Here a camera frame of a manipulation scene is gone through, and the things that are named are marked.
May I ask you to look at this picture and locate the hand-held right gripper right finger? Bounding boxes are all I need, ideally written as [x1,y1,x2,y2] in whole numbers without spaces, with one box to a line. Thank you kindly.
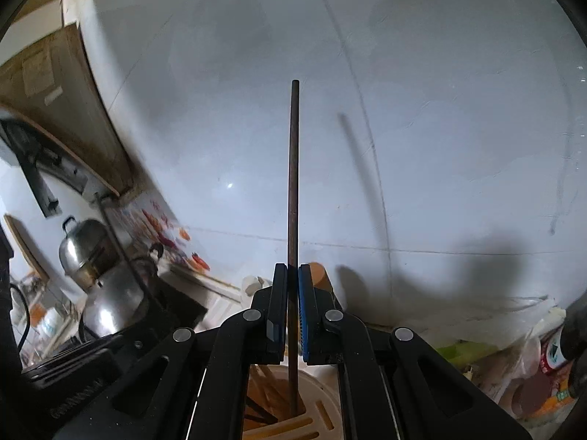
[298,263,533,440]

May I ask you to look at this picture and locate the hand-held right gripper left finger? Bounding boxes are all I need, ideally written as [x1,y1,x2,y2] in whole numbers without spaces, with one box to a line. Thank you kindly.
[55,263,289,440]

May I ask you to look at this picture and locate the beige ribbed chopstick holder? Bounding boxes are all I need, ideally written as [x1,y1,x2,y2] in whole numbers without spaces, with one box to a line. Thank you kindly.
[242,363,344,440]

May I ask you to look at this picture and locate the small white jar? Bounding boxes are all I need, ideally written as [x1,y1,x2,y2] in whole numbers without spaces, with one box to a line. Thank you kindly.
[241,275,273,302]

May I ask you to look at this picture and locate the gold cap oil bottle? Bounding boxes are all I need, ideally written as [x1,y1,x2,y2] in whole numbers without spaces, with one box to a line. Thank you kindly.
[310,262,332,295]

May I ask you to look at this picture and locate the white plastic bottle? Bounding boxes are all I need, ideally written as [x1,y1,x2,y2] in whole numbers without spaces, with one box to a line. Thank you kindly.
[39,307,66,341]

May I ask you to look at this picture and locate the steel wok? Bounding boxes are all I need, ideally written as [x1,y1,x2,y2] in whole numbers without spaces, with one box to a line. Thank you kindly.
[81,243,165,341]

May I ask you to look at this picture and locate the black induction cooker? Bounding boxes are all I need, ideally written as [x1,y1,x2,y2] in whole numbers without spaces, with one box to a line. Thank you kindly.
[124,275,208,336]

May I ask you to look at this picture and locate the steel pot with lid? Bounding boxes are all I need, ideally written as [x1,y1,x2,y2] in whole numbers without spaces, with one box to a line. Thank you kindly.
[58,216,121,292]

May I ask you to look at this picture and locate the green plastic item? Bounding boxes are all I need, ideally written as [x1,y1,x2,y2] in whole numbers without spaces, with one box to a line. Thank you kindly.
[435,340,499,370]

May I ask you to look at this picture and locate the white plastic item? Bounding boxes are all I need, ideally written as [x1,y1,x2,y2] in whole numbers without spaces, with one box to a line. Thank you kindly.
[500,293,568,331]

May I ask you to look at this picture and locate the brown lid jar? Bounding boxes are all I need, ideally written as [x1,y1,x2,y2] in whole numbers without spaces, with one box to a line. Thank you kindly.
[510,366,552,419]

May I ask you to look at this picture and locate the white orange seasoning bag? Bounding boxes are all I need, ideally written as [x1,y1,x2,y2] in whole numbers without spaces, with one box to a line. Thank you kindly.
[534,321,579,415]

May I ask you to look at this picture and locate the range hood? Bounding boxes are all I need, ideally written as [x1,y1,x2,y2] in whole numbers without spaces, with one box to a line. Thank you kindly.
[0,23,138,219]

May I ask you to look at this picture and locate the colourful wall stickers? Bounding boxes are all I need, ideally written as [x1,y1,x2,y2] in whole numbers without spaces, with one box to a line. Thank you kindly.
[110,195,212,272]

